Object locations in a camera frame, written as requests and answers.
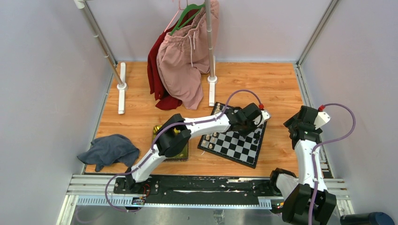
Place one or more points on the white clothes rack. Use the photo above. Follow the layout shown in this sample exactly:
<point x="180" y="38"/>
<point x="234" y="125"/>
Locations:
<point x="120" y="76"/>

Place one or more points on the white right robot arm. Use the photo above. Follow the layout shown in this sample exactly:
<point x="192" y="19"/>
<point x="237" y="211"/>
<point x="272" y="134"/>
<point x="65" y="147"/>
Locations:
<point x="307" y="200"/>

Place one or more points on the pink shorts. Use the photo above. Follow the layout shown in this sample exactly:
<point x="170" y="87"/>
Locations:
<point x="183" y="58"/>

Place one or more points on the dark red garment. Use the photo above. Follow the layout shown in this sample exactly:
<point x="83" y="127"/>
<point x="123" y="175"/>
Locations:
<point x="165" y="101"/>

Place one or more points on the dark blue cylinder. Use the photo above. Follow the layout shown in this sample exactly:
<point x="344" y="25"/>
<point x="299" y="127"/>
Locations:
<point x="373" y="218"/>

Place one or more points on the pink clothes hanger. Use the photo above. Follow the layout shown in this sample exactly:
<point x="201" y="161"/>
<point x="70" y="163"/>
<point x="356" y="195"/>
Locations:
<point x="171" y="23"/>

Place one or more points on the grey blue cloth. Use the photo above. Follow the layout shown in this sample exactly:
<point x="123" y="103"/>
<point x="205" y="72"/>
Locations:
<point x="108" y="150"/>

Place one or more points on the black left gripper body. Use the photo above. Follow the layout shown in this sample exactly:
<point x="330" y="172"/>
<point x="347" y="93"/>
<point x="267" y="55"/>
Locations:
<point x="247" y="126"/>

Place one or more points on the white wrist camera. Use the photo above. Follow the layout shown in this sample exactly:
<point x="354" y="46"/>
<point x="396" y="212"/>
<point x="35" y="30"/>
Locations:
<point x="265" y="116"/>
<point x="321" y="119"/>

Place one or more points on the black chess piece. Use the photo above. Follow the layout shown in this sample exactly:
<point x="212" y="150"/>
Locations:
<point x="255" y="139"/>

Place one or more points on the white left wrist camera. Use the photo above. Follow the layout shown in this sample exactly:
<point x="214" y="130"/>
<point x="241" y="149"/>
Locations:
<point x="265" y="116"/>

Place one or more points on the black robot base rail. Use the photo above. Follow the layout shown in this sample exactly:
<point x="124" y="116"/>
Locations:
<point x="171" y="191"/>

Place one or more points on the green clothes hanger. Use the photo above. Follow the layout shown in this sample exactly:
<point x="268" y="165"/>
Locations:
<point x="182" y="21"/>

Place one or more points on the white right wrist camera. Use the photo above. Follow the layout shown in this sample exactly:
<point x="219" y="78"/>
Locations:
<point x="321" y="119"/>

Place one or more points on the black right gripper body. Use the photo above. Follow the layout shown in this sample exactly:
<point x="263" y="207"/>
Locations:
<point x="292" y="123"/>

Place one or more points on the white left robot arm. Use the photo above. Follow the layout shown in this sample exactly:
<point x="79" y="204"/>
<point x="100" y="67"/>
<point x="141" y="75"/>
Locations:
<point x="140" y="172"/>

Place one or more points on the black and white chessboard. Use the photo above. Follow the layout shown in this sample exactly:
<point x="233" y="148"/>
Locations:
<point x="232" y="146"/>

